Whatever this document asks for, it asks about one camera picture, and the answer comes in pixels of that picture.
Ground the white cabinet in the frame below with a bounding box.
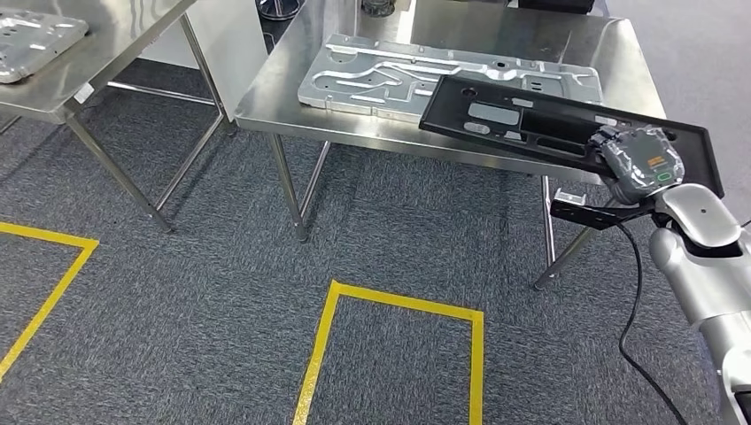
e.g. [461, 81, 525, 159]
[137, 0, 270, 107]

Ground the stainless steel table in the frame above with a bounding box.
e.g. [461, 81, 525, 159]
[0, 0, 237, 235]

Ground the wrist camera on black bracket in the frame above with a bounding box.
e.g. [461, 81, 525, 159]
[549, 189, 658, 231]

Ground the yellow floor tape square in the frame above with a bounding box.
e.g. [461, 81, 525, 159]
[291, 280, 485, 425]
[0, 221, 100, 383]

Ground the black plastic frame part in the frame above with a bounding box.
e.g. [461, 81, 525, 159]
[418, 74, 725, 199]

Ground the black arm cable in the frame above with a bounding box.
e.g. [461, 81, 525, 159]
[615, 220, 689, 425]

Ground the large aluminium plate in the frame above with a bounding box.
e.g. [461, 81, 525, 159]
[297, 33, 606, 128]

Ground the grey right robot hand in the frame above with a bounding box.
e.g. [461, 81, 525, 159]
[589, 124, 686, 205]

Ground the black round stand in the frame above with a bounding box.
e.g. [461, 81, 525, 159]
[256, 0, 306, 21]

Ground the stainless steel workbench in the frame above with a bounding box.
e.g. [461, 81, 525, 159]
[234, 0, 667, 293]

